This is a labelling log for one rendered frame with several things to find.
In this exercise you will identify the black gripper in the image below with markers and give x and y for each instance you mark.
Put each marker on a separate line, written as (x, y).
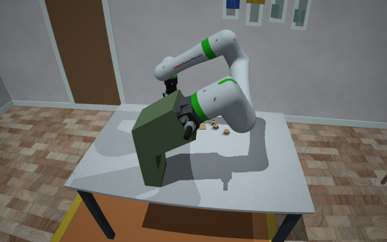
(169, 89)

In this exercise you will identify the tan flat mat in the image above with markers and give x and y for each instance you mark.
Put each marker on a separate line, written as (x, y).
(202, 126)

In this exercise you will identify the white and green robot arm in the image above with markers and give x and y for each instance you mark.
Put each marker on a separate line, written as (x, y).
(229, 97)

